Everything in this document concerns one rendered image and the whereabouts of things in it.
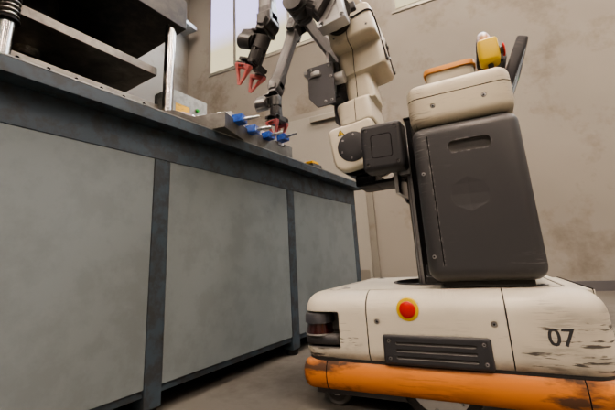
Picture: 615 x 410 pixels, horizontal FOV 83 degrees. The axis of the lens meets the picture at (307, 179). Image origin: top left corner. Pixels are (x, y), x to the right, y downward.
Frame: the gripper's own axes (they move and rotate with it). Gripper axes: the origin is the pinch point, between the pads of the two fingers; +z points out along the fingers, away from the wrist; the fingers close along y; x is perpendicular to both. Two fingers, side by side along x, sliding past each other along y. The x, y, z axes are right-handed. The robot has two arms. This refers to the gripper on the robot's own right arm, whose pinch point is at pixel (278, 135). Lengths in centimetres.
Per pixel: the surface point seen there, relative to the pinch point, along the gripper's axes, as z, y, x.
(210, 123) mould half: 10.6, 47.3, 7.5
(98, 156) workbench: 28, 79, 2
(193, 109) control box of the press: -49, -21, -83
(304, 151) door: -78, -222, -124
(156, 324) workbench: 70, 62, 0
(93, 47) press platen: -60, 44, -80
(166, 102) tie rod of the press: -39, 8, -71
